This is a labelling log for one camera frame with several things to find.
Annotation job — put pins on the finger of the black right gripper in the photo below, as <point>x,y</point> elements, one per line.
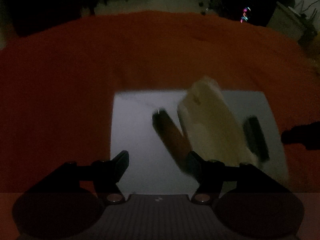
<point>177,145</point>
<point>255,138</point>

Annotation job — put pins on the white flat board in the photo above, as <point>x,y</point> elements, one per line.
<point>152,170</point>

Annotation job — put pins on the red tablecloth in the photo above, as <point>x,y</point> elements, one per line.
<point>57,86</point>

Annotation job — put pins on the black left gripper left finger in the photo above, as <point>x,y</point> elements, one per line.
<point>105,174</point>

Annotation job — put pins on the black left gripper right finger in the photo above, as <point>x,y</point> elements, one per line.
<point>210,174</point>

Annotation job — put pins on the cardboard box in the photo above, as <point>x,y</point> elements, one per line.
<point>284,20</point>

